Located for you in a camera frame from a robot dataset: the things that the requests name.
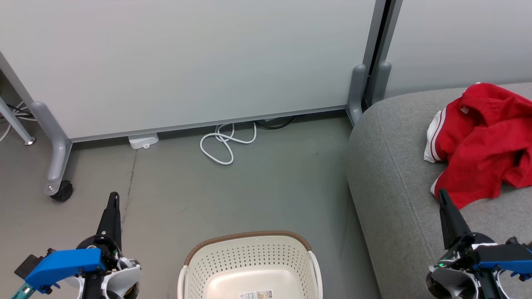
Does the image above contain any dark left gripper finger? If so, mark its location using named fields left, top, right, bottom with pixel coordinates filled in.
left=96, top=191, right=122, bottom=250

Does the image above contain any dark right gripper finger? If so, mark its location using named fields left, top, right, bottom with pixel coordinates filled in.
left=438, top=188, right=473, bottom=250

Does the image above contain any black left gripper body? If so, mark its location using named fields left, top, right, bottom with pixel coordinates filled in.
left=77, top=235, right=122, bottom=270

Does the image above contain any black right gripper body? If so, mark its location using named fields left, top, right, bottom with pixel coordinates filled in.
left=436, top=232, right=498, bottom=270

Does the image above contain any red shirt with chest print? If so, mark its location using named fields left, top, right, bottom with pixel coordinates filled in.
left=431, top=82, right=532, bottom=209

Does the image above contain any grey fabric sofa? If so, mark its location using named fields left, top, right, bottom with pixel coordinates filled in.
left=346, top=82, right=532, bottom=299

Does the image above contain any black caster wheel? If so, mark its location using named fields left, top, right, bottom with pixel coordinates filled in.
left=50, top=180, right=74, bottom=203

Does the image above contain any grey partition foot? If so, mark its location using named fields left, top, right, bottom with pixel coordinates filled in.
left=30, top=101, right=72, bottom=196
left=346, top=64, right=368, bottom=125
left=371, top=61, right=392, bottom=104

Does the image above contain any white power adapter box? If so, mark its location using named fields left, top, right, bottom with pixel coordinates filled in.
left=128, top=133, right=160, bottom=150

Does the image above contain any grey metal table leg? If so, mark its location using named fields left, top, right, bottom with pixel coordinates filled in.
left=0, top=96, right=37, bottom=146

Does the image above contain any cream perforated laundry basket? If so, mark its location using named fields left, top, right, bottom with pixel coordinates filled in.
left=177, top=230, right=323, bottom=299

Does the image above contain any white partition panel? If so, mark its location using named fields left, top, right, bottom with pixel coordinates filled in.
left=0, top=0, right=389, bottom=144
left=384, top=0, right=532, bottom=99

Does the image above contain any blue right camera mount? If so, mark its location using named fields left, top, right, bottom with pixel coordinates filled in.
left=474, top=245, right=532, bottom=277

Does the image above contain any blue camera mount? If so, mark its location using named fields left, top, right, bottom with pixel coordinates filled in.
left=24, top=248, right=106, bottom=289
left=474, top=245, right=532, bottom=277

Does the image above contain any blue left camera mount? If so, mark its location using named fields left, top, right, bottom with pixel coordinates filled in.
left=24, top=248, right=106, bottom=289

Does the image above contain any teal left camera connector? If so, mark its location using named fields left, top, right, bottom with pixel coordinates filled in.
left=10, top=282, right=36, bottom=299

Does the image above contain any white coiled cable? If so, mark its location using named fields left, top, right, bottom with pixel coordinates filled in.
left=199, top=121, right=257, bottom=166

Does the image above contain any white cable bundle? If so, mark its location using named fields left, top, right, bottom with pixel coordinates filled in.
left=0, top=102, right=37, bottom=142

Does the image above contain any black floor cable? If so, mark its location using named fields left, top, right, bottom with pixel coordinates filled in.
left=254, top=115, right=296, bottom=130

